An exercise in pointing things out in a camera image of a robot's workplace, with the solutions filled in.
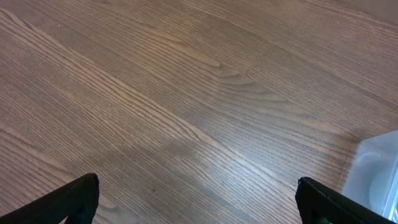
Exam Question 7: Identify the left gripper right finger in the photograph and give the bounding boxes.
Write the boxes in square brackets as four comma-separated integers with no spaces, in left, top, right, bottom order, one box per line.
[295,177,394,224]

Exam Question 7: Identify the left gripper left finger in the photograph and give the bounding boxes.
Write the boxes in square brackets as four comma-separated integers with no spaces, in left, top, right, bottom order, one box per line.
[1,173,100,224]

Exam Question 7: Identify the clear plastic container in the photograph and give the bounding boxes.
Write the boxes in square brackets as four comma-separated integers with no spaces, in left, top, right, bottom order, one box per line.
[342,131,397,223]

